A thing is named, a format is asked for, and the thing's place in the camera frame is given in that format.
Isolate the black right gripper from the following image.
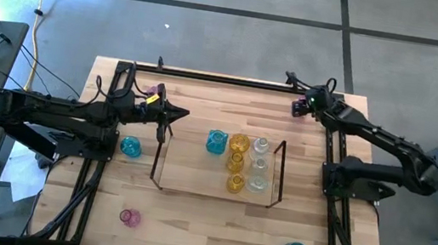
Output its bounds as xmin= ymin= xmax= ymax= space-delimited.
xmin=289 ymin=83 xmax=338 ymax=123

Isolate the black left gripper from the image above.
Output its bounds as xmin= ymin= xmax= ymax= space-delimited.
xmin=127 ymin=80 xmax=194 ymax=147

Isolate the wide pink ribbed glass vase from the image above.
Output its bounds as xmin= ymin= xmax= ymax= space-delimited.
xmin=145 ymin=83 xmax=161 ymax=97

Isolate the teal diamond pattern glass vase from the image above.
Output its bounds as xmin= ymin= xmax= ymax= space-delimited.
xmin=203 ymin=128 xmax=230 ymax=157

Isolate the teal medallion embossed glass vase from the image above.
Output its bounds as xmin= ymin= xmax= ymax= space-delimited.
xmin=118 ymin=134 xmax=145 ymax=161

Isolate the wide clear ribbed glass vase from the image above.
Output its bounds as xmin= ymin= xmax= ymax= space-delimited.
xmin=244 ymin=172 xmax=270 ymax=197

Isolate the wide yellow ribbed glass vase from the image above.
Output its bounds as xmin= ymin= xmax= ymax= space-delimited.
xmin=224 ymin=171 xmax=247 ymax=196

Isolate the pink twisted glass vase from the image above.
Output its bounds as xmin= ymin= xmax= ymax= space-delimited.
xmin=118 ymin=206 xmax=144 ymax=230

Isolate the white paper sheet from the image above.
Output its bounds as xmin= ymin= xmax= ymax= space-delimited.
xmin=0 ymin=138 xmax=55 ymax=208

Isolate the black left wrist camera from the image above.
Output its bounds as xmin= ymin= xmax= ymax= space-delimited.
xmin=139 ymin=90 xmax=163 ymax=110

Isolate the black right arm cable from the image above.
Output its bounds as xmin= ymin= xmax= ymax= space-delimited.
xmin=283 ymin=70 xmax=338 ymax=98

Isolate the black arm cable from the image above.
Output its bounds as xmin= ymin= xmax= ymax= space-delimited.
xmin=92 ymin=56 xmax=145 ymax=106
xmin=283 ymin=70 xmax=338 ymax=98

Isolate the black aluminium table frame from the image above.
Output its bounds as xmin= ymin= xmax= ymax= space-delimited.
xmin=17 ymin=48 xmax=411 ymax=245

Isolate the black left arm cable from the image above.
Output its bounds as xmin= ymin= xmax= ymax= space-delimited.
xmin=92 ymin=56 xmax=145 ymax=106

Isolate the wooden shelf with black frame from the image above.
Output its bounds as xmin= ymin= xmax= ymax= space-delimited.
xmin=147 ymin=122 xmax=291 ymax=211

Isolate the yellow floor cable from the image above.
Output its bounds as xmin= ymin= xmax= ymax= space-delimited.
xmin=0 ymin=0 xmax=48 ymax=94

